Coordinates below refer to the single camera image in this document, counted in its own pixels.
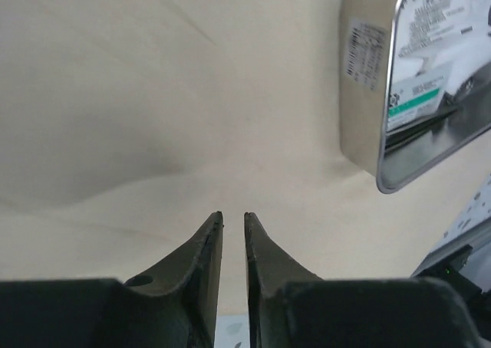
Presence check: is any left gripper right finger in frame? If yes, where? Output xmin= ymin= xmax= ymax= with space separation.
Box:
xmin=244 ymin=212 xmax=490 ymax=347

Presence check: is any beige cloth drape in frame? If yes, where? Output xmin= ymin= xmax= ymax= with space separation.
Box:
xmin=1 ymin=0 xmax=490 ymax=314

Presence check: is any stainless steel tray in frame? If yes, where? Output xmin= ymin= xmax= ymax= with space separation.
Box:
xmin=339 ymin=0 xmax=490 ymax=194

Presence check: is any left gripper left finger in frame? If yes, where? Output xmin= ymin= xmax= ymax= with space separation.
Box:
xmin=1 ymin=212 xmax=223 ymax=347

